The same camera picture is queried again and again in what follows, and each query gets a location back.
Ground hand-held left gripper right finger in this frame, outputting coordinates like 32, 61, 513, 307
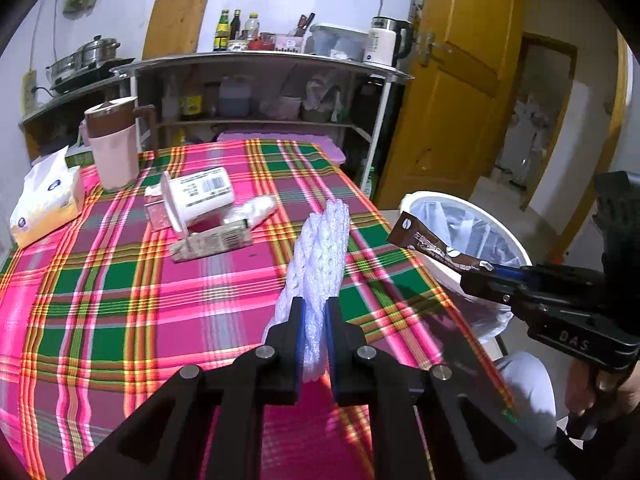
325, 296, 576, 480

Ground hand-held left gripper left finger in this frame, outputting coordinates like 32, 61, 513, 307
65, 296, 306, 480

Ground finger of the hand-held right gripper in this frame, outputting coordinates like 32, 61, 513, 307
480, 262, 603, 287
460, 272, 540, 307

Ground white round trash bin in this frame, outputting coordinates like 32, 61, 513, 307
399, 190, 533, 341

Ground translucent plastic bin liner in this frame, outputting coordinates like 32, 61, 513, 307
415, 200, 521, 341

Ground long brown coffee sachet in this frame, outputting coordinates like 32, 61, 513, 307
386, 212, 493, 273

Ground white foam fruit net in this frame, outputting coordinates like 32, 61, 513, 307
272, 199, 351, 383

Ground clear plastic wrapper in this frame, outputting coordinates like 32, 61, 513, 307
222, 195, 278, 231

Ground white yogurt cup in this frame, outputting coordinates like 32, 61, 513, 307
160, 166, 236, 238

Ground small pink box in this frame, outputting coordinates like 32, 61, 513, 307
144, 185, 168, 232

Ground person's right hand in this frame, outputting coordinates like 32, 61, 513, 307
564, 352, 640, 413

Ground person's leg grey trousers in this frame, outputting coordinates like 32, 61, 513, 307
495, 352, 558, 443

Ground wooden door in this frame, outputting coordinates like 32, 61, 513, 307
372, 0, 526, 211

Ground pink green plaid tablecloth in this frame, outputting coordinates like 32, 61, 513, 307
0, 141, 516, 480

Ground white plastic tub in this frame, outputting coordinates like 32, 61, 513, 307
260, 95, 303, 122

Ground crumpled plastic bags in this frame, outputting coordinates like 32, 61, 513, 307
302, 74, 346, 123

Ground plastic jug dark liquid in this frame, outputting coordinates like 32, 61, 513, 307
217, 76, 251, 117

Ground pink pitcher with brown lid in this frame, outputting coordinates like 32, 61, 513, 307
82, 96, 158, 192

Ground white black electric kettle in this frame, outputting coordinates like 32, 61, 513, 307
364, 16, 415, 67

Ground oil bottle yellow label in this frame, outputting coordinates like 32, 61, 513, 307
180, 77, 205, 121

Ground clear plastic bottle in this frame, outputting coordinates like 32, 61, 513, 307
161, 74, 181, 121

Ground clear plastic storage container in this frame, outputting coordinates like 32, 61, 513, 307
307, 23, 370, 62

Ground white yellow tissue pack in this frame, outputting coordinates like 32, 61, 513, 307
9, 146, 87, 248

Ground metal kitchen shelf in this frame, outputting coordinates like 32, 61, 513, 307
110, 51, 416, 196

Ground pink utensil box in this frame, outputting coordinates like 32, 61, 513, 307
274, 34, 305, 55

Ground green bottle yellow label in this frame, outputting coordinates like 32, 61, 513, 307
213, 9, 230, 52

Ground low side counter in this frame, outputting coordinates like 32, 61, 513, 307
19, 77, 126, 161

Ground wooden cutting board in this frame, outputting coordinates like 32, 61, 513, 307
141, 0, 212, 61

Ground steel pan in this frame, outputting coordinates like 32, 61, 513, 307
45, 55, 83, 83

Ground yellowed power strip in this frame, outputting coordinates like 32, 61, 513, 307
20, 71, 38, 113

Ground metal door lock handle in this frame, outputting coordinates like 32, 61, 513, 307
419, 31, 453, 67

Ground white wall cable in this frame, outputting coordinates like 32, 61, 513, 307
30, 0, 61, 73

